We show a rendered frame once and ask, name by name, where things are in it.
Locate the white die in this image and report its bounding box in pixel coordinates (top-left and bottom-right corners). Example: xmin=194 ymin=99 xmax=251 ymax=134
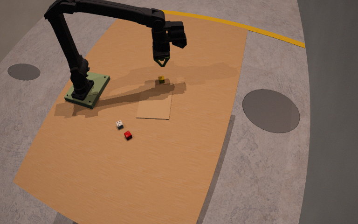
xmin=116 ymin=120 xmax=124 ymax=129

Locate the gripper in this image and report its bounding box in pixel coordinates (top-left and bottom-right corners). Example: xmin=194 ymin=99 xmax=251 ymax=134
xmin=152 ymin=39 xmax=170 ymax=67

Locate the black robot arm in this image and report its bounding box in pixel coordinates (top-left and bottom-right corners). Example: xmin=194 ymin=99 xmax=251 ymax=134
xmin=44 ymin=0 xmax=187 ymax=101

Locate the red die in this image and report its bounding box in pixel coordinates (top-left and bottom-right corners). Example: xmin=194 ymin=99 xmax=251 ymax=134
xmin=124 ymin=131 xmax=132 ymax=140

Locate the yellow die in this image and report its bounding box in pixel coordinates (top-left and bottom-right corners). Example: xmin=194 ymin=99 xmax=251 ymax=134
xmin=158 ymin=76 xmax=165 ymax=84

